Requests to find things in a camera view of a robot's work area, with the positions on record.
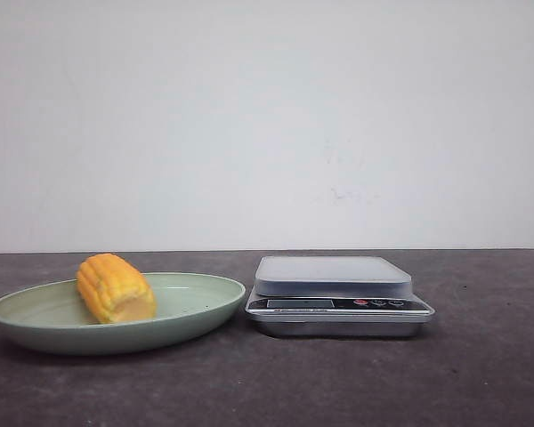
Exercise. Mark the yellow corn cob piece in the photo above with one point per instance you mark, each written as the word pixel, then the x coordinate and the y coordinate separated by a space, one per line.
pixel 114 291

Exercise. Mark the silver digital kitchen scale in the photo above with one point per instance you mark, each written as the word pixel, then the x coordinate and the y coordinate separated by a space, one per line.
pixel 345 295

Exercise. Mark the light green plate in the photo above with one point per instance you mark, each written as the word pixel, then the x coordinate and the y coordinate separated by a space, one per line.
pixel 52 318

